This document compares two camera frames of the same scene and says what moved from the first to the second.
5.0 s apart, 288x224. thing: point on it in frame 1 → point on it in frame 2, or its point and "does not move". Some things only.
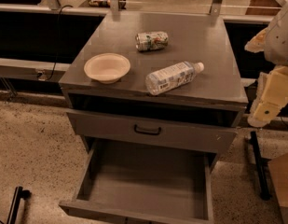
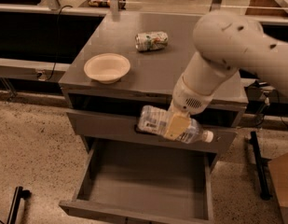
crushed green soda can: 151,41 does not move
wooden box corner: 281,173 does not move
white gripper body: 281,42 → 187,101
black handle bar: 20,193 does not move
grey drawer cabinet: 153,83 does not move
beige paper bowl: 107,67 does not move
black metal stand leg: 261,167 does not move
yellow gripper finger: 277,91 → 177,125
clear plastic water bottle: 173,77 → 154,119
